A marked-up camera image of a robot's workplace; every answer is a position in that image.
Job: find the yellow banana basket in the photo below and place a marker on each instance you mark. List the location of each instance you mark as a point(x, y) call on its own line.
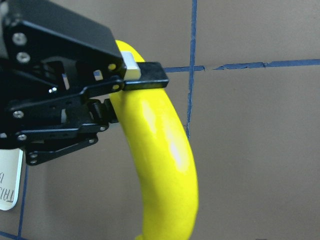
point(163, 160)

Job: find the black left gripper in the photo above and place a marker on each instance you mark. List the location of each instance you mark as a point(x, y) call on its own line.
point(45, 50)

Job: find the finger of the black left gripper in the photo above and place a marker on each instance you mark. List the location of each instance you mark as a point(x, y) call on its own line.
point(132, 74)

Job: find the white bear print tray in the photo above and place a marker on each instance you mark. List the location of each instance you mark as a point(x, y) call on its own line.
point(10, 174)

